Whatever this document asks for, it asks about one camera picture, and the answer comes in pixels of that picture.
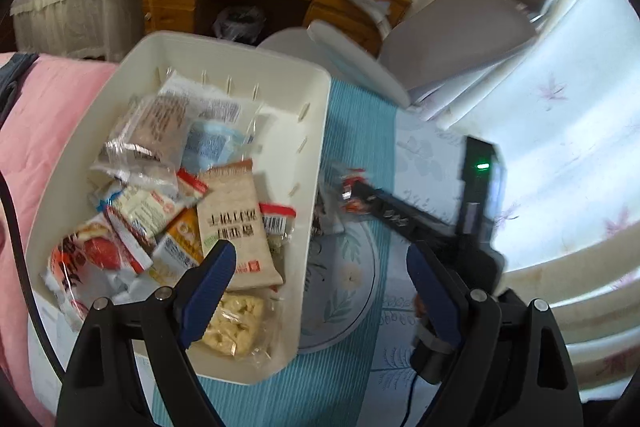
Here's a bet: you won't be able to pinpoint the small red candy packet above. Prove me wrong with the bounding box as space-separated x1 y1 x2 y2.
341 167 369 216

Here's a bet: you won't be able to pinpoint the beige biscuit bar packet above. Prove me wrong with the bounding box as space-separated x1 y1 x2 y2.
196 159 283 291

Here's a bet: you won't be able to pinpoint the green snack packet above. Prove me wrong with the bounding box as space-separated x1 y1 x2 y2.
259 202 297 256

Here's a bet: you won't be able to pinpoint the clear brown cake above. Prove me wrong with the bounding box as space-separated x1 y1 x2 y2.
91 94 196 195

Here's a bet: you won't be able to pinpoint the red Cookies packet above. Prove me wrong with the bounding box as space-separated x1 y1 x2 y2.
89 169 209 255

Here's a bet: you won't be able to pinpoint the orange white snack packet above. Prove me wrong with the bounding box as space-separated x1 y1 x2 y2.
149 208 204 286

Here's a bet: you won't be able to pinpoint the clear pack of crackers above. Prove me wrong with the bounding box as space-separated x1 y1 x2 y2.
201 293 280 364

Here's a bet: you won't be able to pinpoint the brown white chocolate packet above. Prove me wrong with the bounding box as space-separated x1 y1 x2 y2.
311 183 345 236

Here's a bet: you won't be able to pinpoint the red white snack bag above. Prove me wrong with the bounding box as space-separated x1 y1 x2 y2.
41 211 152 331

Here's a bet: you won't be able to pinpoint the white floral curtain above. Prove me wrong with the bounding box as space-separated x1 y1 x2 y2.
412 0 639 400

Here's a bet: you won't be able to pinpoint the white plastic storage bin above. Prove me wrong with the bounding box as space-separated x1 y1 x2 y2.
25 31 331 385

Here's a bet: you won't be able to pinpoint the grey office chair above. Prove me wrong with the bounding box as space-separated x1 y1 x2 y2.
260 0 555 108

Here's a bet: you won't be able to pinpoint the light blue snack bag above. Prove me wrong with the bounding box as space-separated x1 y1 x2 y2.
160 69 262 174

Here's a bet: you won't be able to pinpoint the pink quilt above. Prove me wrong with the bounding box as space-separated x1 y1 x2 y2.
1 55 116 426

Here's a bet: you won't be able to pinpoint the black cable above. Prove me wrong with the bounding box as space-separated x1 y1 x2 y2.
0 171 68 381

